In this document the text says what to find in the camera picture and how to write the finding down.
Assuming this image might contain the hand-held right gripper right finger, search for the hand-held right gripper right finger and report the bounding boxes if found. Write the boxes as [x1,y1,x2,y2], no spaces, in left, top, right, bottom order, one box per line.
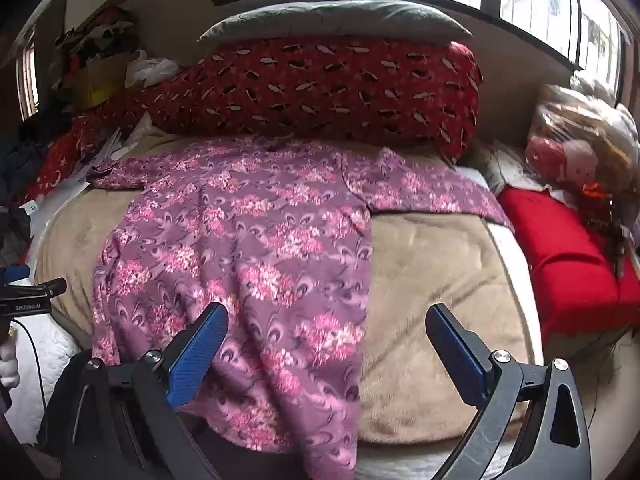
[425,302,608,480]

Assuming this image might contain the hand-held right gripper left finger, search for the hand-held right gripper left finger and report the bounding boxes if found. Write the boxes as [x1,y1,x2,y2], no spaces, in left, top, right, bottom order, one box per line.
[60,302,231,480]

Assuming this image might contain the purple floral garment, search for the purple floral garment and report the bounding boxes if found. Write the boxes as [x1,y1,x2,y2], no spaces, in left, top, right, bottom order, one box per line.
[86,140,516,480]

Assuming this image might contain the dark clothes heap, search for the dark clothes heap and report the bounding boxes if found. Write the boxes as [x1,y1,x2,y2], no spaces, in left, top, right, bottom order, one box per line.
[0,112,73,203]

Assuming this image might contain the pile of mixed clothes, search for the pile of mixed clothes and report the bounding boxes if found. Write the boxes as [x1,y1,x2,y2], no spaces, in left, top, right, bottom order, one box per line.
[52,7,140,77]

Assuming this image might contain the person's left hand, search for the person's left hand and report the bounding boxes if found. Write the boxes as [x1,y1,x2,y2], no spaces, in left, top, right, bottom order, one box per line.
[0,339,22,389]

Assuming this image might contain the beige blanket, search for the beige blanket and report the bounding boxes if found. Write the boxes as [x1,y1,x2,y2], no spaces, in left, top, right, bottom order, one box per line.
[32,130,546,447]

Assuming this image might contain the dark cloth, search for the dark cloth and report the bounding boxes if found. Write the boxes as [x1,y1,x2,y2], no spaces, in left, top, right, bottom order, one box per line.
[37,350,307,480]

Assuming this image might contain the red cushion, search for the red cushion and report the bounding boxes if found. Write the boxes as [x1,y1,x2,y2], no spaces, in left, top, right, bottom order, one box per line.
[497,185,640,347]

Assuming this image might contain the white papers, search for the white papers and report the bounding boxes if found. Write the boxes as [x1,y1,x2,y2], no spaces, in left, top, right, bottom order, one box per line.
[70,112,156,183]

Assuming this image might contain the yellow cardboard box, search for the yellow cardboard box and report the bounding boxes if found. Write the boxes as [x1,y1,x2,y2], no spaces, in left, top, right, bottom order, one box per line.
[65,55,135,109]

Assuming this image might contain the white plastic bag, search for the white plastic bag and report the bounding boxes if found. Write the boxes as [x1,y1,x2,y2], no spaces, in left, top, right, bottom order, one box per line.
[125,50,181,89]

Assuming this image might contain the stuffed doll with blond hair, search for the stuffed doll with blond hair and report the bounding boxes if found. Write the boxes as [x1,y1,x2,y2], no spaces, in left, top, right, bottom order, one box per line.
[525,82,633,201]

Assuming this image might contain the large white bundle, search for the large white bundle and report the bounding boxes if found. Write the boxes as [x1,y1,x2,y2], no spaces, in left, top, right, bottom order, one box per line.
[570,70,640,196]

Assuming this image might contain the red patterned blanket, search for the red patterned blanket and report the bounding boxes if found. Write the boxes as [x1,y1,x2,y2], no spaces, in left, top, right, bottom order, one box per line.
[20,35,485,207]

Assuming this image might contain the grey pillow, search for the grey pillow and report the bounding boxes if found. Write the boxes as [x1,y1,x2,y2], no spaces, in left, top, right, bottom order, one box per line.
[197,0,473,44]

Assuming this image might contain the black cable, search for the black cable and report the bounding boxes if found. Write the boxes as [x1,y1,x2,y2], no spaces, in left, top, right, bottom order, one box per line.
[9,316,42,443]

